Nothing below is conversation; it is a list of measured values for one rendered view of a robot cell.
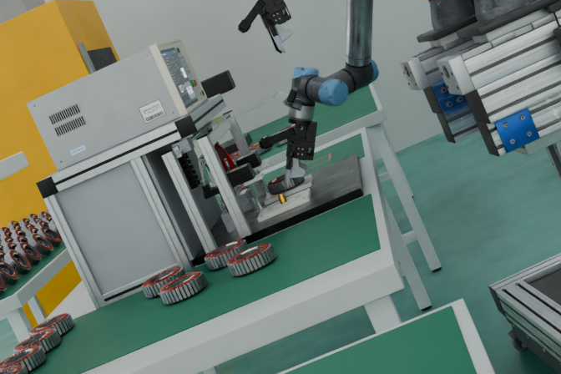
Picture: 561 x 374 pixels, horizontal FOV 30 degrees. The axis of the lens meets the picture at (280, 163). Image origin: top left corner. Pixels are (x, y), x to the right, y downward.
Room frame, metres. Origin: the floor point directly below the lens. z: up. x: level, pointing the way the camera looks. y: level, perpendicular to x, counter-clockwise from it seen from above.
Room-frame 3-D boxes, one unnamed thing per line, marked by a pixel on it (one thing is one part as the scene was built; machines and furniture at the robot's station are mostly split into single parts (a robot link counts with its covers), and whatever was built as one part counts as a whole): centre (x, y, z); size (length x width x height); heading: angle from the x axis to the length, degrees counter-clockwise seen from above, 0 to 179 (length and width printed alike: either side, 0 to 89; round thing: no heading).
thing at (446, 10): (3.03, -0.64, 1.09); 0.15 x 0.15 x 0.10
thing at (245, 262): (2.35, 0.15, 0.77); 0.11 x 0.11 x 0.04
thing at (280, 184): (3.10, 0.01, 0.80); 0.11 x 0.11 x 0.04
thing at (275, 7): (3.22, -0.17, 1.29); 0.09 x 0.08 x 0.12; 92
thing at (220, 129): (2.99, 0.12, 1.03); 0.62 x 0.01 x 0.03; 174
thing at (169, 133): (3.02, 0.34, 1.09); 0.68 x 0.44 x 0.05; 174
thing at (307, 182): (3.10, 0.01, 0.78); 0.15 x 0.15 x 0.01; 84
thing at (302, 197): (2.86, 0.04, 0.78); 0.15 x 0.15 x 0.01; 84
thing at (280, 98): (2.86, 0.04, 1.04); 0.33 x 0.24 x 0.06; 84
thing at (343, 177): (2.98, 0.04, 0.76); 0.64 x 0.47 x 0.02; 174
